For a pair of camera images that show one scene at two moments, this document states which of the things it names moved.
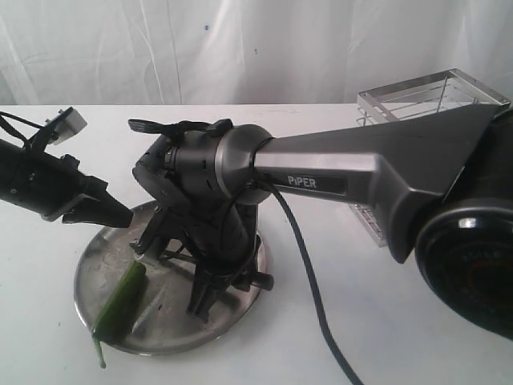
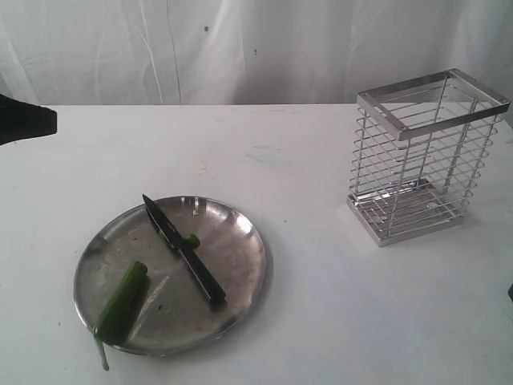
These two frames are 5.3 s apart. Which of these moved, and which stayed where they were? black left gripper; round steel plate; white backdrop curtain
Moved: black left gripper
Stayed: round steel plate; white backdrop curtain
